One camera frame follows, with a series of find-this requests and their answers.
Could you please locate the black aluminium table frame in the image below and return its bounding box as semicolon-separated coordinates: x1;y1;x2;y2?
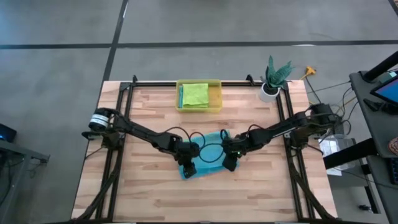
70;73;340;223

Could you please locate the clear plastic container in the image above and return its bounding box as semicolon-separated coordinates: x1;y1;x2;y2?
318;134;358;177

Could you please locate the black keyboard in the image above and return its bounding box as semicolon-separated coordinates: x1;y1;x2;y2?
389;157;398;185

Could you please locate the black desk gadget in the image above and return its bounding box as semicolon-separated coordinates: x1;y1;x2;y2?
363;98;398;115

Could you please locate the dark device with blue light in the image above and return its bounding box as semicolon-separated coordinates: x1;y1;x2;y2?
0;123;18;144

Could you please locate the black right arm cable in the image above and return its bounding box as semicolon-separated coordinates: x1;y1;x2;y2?
198;129;231;164

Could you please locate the yellow cable plug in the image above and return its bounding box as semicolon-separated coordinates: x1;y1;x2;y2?
300;65;318;80

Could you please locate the sky blue microfiber towel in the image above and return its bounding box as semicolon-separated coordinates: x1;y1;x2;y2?
178;130;241;180

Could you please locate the yellow plastic bin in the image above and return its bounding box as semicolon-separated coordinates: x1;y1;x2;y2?
175;78;223;113

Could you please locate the grey metal stand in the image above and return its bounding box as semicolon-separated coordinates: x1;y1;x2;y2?
0;139;51;224

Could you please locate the reddish round object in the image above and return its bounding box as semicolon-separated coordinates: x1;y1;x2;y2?
387;136;398;156

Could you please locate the lime green microfiber towel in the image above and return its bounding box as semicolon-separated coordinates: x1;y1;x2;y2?
182;83;210;109

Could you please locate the dark grey side desk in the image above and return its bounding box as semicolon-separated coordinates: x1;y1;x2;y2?
323;70;398;224

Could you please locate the tablet with blue screen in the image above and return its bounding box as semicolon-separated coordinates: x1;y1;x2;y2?
369;79;398;105

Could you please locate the snake plant in white pot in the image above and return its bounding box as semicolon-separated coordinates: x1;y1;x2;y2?
259;55;296;103

